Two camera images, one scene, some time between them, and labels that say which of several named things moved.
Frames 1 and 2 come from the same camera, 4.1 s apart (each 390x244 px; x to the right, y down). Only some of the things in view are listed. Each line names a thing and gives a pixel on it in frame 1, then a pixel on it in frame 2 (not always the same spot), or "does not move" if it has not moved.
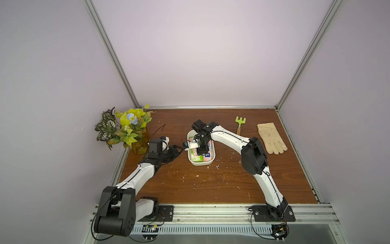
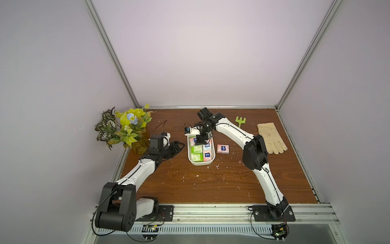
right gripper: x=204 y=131 -> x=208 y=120
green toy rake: x=239 y=121 does not move
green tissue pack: x=197 y=158 does not move
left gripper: x=174 y=152 does not move
